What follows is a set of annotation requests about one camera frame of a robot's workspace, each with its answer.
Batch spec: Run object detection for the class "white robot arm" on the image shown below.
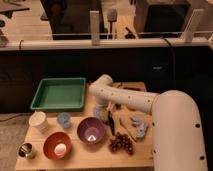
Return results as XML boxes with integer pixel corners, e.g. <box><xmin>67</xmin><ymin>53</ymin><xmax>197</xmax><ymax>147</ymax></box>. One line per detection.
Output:
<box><xmin>89</xmin><ymin>74</ymin><xmax>208</xmax><ymax>171</ymax></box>

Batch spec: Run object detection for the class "wooden stick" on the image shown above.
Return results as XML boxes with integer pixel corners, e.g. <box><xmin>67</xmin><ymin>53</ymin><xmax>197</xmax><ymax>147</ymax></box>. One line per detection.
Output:
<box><xmin>119</xmin><ymin>118</ymin><xmax>137</xmax><ymax>143</ymax></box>

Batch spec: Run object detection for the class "green plastic tray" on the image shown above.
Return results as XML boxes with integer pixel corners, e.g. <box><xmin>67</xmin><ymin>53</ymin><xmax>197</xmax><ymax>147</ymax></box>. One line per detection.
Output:
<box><xmin>30</xmin><ymin>77</ymin><xmax>86</xmax><ymax>112</ymax></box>

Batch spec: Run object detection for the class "white ceramic cup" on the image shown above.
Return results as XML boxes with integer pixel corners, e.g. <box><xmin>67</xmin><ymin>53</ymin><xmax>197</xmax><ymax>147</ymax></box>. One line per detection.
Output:
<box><xmin>29</xmin><ymin>111</ymin><xmax>48</xmax><ymax>132</ymax></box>

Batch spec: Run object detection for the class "light blue small cup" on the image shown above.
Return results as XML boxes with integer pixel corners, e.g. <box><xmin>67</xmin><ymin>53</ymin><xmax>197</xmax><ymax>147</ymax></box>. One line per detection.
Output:
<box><xmin>57</xmin><ymin>112</ymin><xmax>71</xmax><ymax>129</ymax></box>

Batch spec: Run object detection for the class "white egg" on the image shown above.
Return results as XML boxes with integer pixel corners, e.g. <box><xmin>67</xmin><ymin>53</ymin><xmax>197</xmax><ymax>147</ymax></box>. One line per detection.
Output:
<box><xmin>54</xmin><ymin>144</ymin><xmax>66</xmax><ymax>155</ymax></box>

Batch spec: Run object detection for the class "black handled knife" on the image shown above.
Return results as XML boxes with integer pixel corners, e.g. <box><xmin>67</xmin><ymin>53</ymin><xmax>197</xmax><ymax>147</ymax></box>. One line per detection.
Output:
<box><xmin>108</xmin><ymin>111</ymin><xmax>115</xmax><ymax>136</ymax></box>

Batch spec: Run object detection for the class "bunch of red grapes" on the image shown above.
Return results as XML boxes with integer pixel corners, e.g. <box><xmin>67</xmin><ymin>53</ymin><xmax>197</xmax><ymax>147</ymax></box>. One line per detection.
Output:
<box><xmin>108</xmin><ymin>132</ymin><xmax>134</xmax><ymax>155</ymax></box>

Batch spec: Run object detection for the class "red bowl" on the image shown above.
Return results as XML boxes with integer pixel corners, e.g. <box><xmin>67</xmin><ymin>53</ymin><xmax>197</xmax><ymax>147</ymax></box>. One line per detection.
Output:
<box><xmin>43</xmin><ymin>132</ymin><xmax>72</xmax><ymax>160</ymax></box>

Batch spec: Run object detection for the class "blue sponge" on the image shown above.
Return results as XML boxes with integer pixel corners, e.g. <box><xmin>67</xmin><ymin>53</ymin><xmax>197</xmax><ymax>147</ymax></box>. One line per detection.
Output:
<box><xmin>93</xmin><ymin>107</ymin><xmax>106</xmax><ymax>121</ymax></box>

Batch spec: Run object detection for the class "purple bowl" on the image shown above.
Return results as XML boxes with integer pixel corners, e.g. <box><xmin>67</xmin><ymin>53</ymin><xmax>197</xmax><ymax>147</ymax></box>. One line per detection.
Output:
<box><xmin>77</xmin><ymin>117</ymin><xmax>106</xmax><ymax>144</ymax></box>

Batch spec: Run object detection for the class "light blue cloth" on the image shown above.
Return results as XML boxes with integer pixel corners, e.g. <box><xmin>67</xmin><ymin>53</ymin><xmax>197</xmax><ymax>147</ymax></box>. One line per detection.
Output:
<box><xmin>130</xmin><ymin>116</ymin><xmax>148</xmax><ymax>139</ymax></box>

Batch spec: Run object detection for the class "metal cup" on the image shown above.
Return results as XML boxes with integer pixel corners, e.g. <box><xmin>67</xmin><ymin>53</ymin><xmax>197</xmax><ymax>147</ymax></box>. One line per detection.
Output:
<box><xmin>18</xmin><ymin>143</ymin><xmax>35</xmax><ymax>159</ymax></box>

